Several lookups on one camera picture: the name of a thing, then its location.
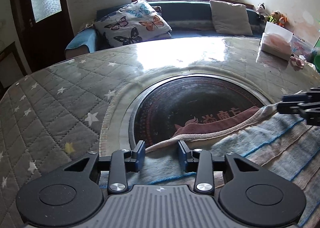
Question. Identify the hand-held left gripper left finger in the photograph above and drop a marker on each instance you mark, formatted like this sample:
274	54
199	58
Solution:
140	154

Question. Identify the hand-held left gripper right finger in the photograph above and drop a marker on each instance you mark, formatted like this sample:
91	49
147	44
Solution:
182	155

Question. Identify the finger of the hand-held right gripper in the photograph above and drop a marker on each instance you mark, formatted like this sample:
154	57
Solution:
287	108
295	98

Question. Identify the striped grey blue garment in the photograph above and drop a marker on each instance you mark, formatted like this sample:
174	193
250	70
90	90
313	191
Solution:
262	142

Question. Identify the small pink plush toy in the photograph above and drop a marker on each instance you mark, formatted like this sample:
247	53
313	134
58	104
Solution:
297	60

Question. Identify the round black induction cooktop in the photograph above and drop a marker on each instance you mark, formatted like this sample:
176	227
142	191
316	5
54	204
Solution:
187	107

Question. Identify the clear plastic storage box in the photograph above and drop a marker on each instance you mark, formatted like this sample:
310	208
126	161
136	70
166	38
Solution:
302	47

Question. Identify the white pink tissue box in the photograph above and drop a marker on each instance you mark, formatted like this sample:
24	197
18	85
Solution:
275	45

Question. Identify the orange plush toy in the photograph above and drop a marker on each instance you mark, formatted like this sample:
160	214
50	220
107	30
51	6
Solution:
283	20

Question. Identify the yellow plush toy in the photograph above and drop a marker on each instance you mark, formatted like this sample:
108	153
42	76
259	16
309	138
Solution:
274	17

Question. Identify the black white plush toy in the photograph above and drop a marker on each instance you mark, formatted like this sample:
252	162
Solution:
260	7

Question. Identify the plain grey pillow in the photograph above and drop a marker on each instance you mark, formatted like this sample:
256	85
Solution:
231	17

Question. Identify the butterfly print pillow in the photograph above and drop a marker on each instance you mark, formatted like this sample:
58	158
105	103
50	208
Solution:
132	22

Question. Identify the dark blue sofa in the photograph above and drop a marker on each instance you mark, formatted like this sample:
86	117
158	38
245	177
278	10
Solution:
187	12

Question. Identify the dark wooden glass door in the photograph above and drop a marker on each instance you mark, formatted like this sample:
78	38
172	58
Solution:
50	37

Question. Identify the dark wooden chair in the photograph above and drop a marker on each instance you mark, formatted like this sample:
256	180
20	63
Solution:
10	67

